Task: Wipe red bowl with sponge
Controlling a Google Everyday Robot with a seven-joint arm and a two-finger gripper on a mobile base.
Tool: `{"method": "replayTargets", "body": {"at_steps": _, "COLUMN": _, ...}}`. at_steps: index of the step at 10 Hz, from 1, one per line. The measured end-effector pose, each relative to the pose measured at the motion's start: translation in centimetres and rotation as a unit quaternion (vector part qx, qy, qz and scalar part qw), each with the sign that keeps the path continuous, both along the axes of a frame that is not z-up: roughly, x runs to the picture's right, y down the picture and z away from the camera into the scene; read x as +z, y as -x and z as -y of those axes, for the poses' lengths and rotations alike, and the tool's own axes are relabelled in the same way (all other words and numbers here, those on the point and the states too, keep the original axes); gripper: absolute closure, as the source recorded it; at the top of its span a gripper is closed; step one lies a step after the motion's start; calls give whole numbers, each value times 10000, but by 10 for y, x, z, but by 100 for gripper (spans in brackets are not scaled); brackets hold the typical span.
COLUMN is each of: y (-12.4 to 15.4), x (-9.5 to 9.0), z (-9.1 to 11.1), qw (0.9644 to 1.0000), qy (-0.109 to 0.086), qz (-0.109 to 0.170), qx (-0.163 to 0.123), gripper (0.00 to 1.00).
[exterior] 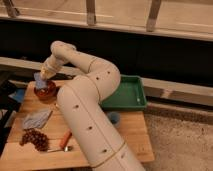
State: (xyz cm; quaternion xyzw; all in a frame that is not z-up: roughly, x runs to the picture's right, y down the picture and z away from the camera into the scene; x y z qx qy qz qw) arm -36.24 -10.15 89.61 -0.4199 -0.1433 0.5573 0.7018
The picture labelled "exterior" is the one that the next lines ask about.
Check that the red bowl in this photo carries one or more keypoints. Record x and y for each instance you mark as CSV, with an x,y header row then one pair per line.
x,y
46,93

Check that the orange handled spoon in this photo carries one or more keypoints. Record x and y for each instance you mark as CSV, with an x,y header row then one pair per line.
x,y
63,145

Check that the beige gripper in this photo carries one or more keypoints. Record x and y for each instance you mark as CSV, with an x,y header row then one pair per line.
x,y
49,68

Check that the wooden cutting board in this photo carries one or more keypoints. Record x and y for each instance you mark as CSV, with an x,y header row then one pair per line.
x,y
15,157

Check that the blue round cup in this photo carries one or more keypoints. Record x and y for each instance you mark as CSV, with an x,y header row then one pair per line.
x,y
114,118

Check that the bunch of dark grapes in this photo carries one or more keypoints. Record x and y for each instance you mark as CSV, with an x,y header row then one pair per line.
x,y
38,139

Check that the green plastic tray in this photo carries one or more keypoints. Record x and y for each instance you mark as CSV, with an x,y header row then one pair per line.
x,y
129,96

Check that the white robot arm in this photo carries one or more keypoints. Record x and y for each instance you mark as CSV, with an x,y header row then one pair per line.
x,y
79,103

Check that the blue sponge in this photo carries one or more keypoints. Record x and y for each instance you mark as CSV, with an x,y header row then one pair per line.
x,y
39,83

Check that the blue cloth at left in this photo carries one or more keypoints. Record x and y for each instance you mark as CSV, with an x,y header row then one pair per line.
x,y
18,95

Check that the grey folded cloth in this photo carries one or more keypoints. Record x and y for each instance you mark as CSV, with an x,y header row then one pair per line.
x,y
36,119

